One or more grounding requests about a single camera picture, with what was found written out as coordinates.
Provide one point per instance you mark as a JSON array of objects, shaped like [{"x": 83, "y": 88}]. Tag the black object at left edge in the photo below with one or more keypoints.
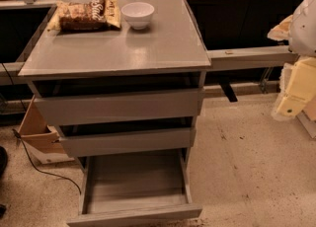
[{"x": 3, "y": 160}]

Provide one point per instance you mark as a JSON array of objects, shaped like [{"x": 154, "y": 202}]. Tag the grey middle drawer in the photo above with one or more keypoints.
[{"x": 127, "y": 136}]

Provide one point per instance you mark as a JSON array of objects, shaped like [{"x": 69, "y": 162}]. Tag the grey metal rail frame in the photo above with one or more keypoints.
[{"x": 215, "y": 35}]

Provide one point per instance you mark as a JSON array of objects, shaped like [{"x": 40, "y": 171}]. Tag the grey top drawer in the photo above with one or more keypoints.
[{"x": 118, "y": 98}]

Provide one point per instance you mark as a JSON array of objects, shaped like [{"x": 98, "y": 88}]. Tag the left cardboard box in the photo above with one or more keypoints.
[{"x": 35, "y": 131}]

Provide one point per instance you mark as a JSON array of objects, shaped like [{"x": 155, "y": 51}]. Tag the grey bottom drawer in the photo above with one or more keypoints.
[{"x": 134, "y": 189}]

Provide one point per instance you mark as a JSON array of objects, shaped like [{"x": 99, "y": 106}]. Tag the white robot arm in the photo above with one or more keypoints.
[{"x": 299, "y": 29}]

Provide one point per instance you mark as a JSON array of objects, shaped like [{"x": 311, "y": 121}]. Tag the grey drawer cabinet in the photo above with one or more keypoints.
[{"x": 123, "y": 91}]

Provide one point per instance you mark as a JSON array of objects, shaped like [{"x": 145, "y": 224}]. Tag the white bowl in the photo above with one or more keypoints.
[{"x": 138, "y": 14}]

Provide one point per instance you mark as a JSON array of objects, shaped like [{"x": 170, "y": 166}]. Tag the grey drawer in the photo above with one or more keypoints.
[
  {"x": 134, "y": 189},
  {"x": 118, "y": 98},
  {"x": 127, "y": 136}
]

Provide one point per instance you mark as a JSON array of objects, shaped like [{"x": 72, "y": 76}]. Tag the brown snack bag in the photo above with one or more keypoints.
[{"x": 80, "y": 17}]

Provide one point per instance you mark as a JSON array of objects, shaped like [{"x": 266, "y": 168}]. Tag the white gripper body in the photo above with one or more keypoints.
[{"x": 304, "y": 29}]

